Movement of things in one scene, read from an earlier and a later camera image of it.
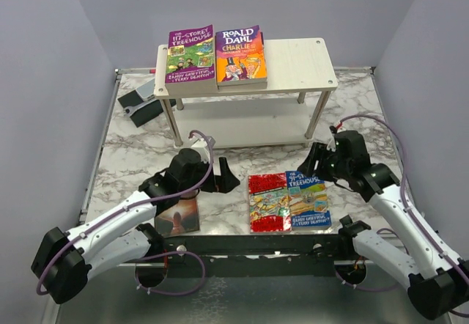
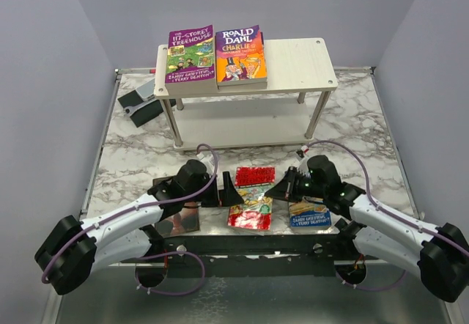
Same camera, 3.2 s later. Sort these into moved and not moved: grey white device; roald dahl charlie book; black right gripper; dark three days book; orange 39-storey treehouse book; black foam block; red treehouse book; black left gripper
Moved: black left gripper; red treehouse book; black right gripper
Not moved: black foam block; dark three days book; roald dahl charlie book; orange 39-storey treehouse book; grey white device
